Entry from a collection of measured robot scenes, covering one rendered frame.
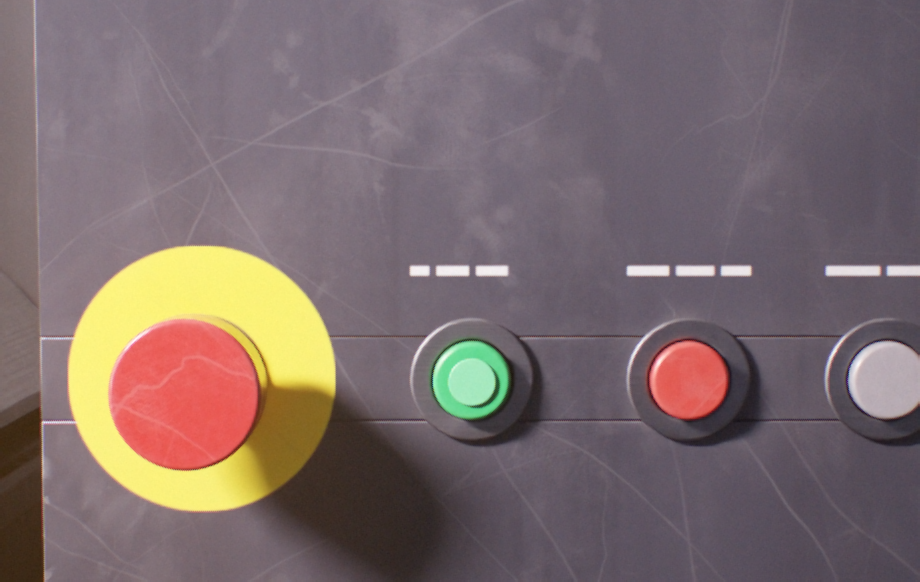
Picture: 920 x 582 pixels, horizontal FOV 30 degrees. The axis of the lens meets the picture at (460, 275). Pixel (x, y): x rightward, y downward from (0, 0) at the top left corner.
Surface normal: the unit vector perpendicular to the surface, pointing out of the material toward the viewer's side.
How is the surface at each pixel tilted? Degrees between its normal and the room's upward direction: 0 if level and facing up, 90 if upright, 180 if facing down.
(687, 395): 90
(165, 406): 90
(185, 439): 90
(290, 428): 90
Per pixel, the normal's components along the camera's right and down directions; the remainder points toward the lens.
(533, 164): 0.00, 0.07
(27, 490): 1.00, 0.04
